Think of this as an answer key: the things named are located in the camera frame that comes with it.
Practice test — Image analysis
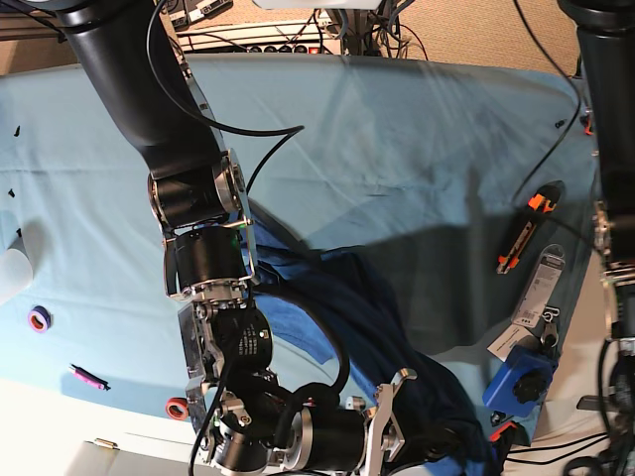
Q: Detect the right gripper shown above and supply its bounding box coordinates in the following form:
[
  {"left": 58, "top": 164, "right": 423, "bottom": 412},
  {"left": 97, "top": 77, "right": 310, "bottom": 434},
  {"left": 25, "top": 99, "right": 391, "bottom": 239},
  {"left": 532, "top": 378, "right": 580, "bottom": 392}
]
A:
[{"left": 344, "top": 368, "right": 418, "bottom": 475}]

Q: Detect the blue t-shirt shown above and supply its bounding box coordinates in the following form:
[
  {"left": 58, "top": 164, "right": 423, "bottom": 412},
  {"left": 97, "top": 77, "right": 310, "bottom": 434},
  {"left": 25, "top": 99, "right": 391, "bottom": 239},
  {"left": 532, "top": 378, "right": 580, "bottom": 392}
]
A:
[{"left": 252, "top": 204, "right": 502, "bottom": 475}]

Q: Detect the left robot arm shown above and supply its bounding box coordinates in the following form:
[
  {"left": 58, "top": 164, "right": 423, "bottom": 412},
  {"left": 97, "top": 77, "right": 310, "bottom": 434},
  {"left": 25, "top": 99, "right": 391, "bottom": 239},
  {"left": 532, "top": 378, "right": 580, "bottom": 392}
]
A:
[{"left": 559, "top": 1, "right": 634, "bottom": 475}]

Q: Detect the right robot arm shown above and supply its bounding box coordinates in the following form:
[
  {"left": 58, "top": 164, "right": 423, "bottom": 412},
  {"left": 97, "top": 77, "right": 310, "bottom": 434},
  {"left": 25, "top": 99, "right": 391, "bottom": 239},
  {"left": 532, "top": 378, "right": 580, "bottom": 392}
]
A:
[{"left": 51, "top": 1, "right": 415, "bottom": 475}]

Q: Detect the blue orange bottom clamp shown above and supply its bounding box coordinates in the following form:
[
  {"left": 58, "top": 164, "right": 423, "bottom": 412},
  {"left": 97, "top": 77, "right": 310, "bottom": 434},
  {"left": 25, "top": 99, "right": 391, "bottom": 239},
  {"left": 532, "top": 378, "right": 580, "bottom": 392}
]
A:
[{"left": 490, "top": 420, "right": 518, "bottom": 446}]

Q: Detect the blue box with knob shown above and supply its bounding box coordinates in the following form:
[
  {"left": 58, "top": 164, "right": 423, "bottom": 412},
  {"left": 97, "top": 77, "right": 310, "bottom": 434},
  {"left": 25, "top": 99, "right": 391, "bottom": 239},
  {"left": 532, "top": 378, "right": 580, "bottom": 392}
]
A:
[{"left": 482, "top": 345, "right": 558, "bottom": 417}]

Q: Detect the white paper tag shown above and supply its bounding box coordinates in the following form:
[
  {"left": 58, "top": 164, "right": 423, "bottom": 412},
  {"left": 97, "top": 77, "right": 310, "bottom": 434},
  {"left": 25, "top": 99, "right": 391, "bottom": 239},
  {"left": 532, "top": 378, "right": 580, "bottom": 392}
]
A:
[{"left": 487, "top": 324, "right": 539, "bottom": 362}]

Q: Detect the metal keys carabiner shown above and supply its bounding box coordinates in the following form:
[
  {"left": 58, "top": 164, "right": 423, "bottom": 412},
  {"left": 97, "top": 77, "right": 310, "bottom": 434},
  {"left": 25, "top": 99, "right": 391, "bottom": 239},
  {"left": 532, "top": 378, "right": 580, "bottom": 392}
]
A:
[{"left": 541, "top": 305, "right": 561, "bottom": 355}]

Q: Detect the red tape roll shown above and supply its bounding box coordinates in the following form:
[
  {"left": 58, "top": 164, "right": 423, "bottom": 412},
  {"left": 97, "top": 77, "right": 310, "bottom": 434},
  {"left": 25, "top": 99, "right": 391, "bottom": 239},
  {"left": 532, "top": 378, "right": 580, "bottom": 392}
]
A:
[{"left": 165, "top": 397, "right": 190, "bottom": 421}]

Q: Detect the packaged tool blister card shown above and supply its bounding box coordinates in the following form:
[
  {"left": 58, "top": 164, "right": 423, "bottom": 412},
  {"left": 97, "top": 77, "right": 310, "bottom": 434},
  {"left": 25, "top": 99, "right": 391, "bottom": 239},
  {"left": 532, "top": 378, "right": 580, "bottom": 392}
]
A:
[{"left": 511, "top": 244, "right": 566, "bottom": 329}]

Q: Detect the grey adapter box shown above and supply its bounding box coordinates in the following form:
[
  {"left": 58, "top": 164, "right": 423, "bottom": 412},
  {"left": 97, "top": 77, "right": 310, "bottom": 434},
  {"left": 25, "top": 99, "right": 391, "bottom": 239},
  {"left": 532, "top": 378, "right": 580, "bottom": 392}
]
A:
[{"left": 576, "top": 395, "right": 618, "bottom": 413}]

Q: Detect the light blue table cloth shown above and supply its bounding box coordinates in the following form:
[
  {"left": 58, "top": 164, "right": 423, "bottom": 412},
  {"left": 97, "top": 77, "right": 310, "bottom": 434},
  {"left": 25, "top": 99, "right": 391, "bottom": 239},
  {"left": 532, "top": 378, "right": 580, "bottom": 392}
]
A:
[{"left": 1, "top": 55, "right": 596, "bottom": 416}]

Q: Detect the orange black utility knife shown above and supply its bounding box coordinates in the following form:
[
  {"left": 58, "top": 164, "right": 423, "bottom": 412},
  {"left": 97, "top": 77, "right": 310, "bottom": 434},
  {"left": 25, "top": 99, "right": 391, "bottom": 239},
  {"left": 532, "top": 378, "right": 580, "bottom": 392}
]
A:
[{"left": 496, "top": 180, "right": 566, "bottom": 275}]

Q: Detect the pink marker pen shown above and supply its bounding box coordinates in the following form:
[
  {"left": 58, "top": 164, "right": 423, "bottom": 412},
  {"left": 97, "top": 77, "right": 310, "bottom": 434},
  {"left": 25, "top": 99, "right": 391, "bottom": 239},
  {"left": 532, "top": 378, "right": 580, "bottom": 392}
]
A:
[{"left": 68, "top": 364, "right": 110, "bottom": 391}]

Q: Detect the purple tape roll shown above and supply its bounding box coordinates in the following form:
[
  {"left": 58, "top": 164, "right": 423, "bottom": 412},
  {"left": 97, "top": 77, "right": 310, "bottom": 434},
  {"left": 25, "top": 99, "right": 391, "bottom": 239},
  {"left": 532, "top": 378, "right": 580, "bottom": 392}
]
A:
[{"left": 28, "top": 305, "right": 52, "bottom": 333}]

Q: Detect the orange black clamp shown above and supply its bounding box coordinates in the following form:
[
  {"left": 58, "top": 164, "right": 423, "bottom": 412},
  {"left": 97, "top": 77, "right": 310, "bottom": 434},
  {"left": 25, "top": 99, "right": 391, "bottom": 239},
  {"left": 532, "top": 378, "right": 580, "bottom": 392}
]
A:
[{"left": 579, "top": 111, "right": 594, "bottom": 136}]

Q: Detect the white translucent cup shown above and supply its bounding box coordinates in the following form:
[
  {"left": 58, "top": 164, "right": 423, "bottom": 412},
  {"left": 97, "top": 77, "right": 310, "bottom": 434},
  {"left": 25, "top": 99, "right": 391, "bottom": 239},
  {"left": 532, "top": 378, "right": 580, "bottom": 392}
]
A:
[{"left": 0, "top": 248, "right": 34, "bottom": 304}]

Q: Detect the power strip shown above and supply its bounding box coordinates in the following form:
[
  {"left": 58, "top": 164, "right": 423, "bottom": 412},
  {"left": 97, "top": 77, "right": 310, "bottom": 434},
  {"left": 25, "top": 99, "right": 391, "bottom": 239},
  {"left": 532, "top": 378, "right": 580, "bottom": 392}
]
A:
[{"left": 177, "top": 20, "right": 341, "bottom": 55}]

